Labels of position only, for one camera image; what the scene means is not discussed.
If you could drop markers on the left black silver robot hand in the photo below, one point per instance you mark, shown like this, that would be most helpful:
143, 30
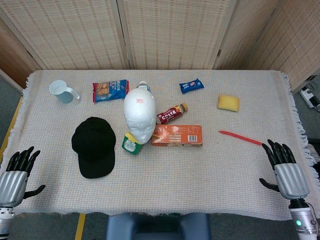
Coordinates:
13, 185

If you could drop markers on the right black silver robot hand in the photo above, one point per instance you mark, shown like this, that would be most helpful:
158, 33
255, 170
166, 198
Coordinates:
291, 180

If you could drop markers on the black baseball cap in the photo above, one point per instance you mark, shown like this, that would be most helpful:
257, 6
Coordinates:
93, 147

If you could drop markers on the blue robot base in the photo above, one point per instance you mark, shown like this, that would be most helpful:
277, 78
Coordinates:
157, 227

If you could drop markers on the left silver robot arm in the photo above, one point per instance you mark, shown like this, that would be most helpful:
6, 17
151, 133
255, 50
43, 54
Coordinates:
5, 220

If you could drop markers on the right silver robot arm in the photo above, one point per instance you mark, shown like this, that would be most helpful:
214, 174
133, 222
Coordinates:
301, 217

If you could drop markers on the white foam mannequin head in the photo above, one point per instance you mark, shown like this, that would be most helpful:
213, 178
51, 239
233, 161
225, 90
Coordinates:
140, 115

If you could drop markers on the red pen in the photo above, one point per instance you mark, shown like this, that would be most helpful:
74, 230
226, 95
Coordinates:
240, 137

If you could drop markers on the white power strip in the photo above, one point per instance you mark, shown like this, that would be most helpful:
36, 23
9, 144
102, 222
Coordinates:
311, 97

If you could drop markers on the yellow sponge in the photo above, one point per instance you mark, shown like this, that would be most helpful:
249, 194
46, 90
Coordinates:
228, 102

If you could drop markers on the white plastic measuring cup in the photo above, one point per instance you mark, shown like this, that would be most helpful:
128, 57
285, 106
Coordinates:
61, 91

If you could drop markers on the beige woven tablecloth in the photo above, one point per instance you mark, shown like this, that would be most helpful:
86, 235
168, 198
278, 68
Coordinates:
175, 180

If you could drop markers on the orange biscuit box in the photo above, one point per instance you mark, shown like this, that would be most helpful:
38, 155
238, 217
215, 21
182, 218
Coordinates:
177, 135

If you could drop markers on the green tub yellow lid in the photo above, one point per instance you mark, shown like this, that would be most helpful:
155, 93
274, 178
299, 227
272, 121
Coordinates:
131, 146

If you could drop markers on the red blue biscuit bag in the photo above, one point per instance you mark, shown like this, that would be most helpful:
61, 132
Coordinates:
110, 90

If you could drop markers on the Costa coffee bottle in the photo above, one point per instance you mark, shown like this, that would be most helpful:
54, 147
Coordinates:
170, 116

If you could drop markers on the blue cookie packet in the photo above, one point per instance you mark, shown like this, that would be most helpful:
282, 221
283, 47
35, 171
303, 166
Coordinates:
191, 85

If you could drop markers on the clear water bottle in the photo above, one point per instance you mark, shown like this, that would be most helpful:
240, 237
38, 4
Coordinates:
144, 85

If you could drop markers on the beige folding screen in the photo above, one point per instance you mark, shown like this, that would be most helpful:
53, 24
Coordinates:
162, 32

